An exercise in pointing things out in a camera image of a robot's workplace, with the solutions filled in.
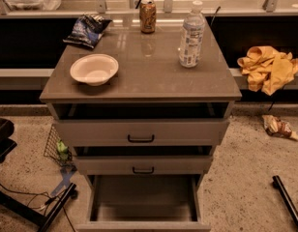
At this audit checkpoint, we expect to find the grey bottom drawer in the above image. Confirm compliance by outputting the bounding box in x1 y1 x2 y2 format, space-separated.
76 175 211 232

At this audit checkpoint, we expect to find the grey drawer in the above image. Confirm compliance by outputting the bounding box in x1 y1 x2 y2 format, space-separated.
76 175 211 232
74 156 213 175
54 119 229 147

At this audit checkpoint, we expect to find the grey drawer cabinet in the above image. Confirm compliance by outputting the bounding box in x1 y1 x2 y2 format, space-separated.
39 13 243 191

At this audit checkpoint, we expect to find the grey middle drawer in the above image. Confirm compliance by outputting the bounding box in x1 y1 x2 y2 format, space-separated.
74 156 213 175

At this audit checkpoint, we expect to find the grey top drawer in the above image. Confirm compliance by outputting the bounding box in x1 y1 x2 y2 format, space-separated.
54 119 229 147

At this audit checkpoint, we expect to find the white paper bowl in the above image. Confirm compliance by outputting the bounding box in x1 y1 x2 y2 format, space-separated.
70 54 119 86

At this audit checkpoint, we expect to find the clear plastic water bottle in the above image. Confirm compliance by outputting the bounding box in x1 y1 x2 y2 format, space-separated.
179 0 205 68

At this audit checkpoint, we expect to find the green object in basket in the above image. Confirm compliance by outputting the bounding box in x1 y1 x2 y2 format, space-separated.
56 140 69 160

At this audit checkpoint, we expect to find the blue chip bag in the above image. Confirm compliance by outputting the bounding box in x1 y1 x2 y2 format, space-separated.
63 14 111 48

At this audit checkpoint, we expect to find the orange soda can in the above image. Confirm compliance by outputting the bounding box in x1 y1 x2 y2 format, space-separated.
139 0 156 34

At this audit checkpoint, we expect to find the blue tape cross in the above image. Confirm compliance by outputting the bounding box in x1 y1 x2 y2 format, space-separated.
50 166 76 196

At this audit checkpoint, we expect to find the yellow cloth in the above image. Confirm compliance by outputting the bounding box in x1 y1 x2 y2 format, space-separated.
237 45 298 96

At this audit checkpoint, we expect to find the brown snack wrapper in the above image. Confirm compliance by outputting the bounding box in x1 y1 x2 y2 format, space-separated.
262 115 298 141

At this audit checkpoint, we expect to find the black chair base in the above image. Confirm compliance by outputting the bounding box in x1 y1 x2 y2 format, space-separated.
0 118 16 163

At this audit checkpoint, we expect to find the black right base leg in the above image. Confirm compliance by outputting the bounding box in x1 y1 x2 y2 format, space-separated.
272 175 298 229

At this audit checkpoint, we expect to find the black base leg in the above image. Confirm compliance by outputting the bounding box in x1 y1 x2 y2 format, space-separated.
272 175 298 229
0 183 76 232

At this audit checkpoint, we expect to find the black left base leg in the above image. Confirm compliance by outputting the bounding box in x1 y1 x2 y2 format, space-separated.
0 183 76 232

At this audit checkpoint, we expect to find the wire mesh basket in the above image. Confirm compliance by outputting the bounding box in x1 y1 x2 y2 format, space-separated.
44 126 73 167

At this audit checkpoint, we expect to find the black cable on floor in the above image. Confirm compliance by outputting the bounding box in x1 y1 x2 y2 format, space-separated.
0 177 76 232

